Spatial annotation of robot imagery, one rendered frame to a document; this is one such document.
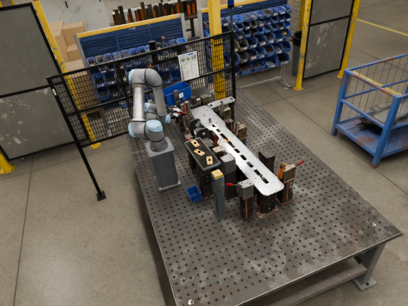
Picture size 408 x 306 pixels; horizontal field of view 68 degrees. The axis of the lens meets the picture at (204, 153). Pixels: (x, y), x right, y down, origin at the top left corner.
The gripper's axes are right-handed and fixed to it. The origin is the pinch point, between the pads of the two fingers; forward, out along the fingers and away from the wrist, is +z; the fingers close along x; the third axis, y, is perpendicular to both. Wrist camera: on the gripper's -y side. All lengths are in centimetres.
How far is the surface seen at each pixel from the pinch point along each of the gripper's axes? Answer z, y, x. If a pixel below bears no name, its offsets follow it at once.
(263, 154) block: 39, 82, 11
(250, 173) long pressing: 24, 93, -1
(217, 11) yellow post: 35, -59, 90
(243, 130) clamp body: 43, 43, 11
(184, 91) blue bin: 18.4, -36.8, 8.0
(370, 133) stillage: 254, 29, 29
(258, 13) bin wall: 166, -176, 107
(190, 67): 24, -55, 30
